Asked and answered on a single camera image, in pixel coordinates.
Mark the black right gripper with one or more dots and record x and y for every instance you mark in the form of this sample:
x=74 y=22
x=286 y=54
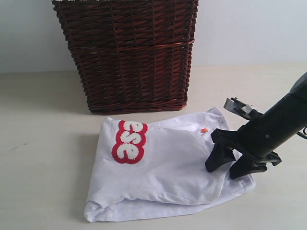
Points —
x=259 y=141

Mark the white t-shirt red lettering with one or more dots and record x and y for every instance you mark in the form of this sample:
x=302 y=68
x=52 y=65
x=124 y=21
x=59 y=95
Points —
x=156 y=170

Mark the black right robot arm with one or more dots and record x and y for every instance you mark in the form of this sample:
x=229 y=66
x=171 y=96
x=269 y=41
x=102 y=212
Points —
x=294 y=108

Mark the dark red wicker basket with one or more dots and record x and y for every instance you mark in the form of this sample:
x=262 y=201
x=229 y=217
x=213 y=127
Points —
x=131 y=55

